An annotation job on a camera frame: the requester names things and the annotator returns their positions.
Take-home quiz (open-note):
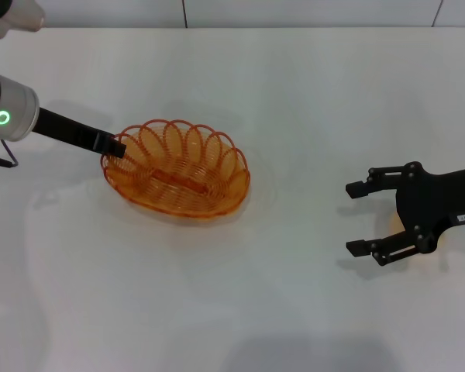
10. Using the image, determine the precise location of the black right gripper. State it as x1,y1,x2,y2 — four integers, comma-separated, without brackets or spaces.
345,161,465,268

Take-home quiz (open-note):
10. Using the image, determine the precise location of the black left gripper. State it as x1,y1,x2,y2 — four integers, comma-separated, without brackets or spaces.
33,107,127,159

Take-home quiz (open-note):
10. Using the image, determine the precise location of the round beige bread bun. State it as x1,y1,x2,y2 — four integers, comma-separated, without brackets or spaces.
387,211,450,268

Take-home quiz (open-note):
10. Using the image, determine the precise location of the orange plastic woven basket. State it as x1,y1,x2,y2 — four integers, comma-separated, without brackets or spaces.
100,118,252,222

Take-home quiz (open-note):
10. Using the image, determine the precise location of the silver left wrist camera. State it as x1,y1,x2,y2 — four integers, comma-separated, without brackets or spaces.
0,0,47,40

